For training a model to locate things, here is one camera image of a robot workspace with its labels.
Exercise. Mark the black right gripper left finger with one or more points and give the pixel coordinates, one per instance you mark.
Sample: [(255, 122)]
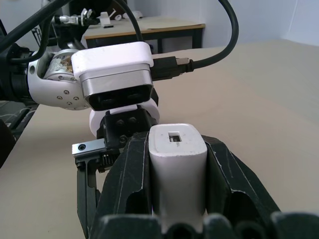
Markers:
[(124, 179)]

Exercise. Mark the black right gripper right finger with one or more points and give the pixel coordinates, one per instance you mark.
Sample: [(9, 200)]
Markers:
[(224, 179)]

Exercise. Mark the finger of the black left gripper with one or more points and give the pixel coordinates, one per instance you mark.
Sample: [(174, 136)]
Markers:
[(83, 199)]

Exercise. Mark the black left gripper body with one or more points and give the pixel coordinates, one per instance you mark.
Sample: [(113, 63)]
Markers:
[(124, 124)]

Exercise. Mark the white USB charger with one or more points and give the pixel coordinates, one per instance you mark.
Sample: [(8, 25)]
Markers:
[(178, 174)]

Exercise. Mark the wooden background table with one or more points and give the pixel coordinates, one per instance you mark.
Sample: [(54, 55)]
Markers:
[(162, 26)]

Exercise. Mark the white box on black base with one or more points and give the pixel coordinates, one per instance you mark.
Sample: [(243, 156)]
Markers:
[(106, 19)]

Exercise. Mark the black patterned mat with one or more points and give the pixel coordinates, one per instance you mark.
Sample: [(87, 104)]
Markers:
[(15, 114)]

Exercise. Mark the white background clutter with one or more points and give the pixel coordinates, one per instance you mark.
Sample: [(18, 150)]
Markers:
[(129, 15)]

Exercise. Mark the silver background robot hand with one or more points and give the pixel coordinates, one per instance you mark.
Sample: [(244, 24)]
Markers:
[(72, 18)]

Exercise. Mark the white and silver wrist camera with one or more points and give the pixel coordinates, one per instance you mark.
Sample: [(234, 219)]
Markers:
[(112, 62)]

